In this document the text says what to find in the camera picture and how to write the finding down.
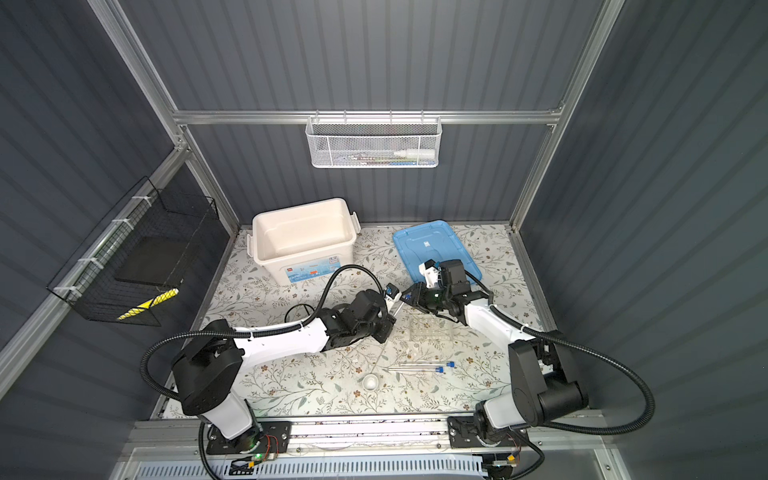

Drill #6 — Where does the white wire mesh basket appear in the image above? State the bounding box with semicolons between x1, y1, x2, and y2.
305;119;443;169

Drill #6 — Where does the yellow black striped tape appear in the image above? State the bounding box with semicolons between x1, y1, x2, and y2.
118;288;179;321

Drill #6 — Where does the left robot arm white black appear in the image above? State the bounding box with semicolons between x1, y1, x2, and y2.
139;264;400;448

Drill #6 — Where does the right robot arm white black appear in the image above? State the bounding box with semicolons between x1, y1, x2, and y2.
402;260;656;436

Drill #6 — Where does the white bottle in basket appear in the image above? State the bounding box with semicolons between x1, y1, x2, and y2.
393;149;437;162

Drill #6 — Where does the black wire ring stand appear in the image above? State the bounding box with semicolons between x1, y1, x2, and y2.
283;303;315;323

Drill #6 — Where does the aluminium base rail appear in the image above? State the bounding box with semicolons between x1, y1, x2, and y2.
110;412;630;479

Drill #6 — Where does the blue plastic box lid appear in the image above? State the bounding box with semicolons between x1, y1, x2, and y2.
393;220;482;283

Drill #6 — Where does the black wire wall basket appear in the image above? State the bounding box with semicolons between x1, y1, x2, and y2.
47;181;219;327

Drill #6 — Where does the white plastic storage box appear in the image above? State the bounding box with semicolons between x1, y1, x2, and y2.
246;198;361;286

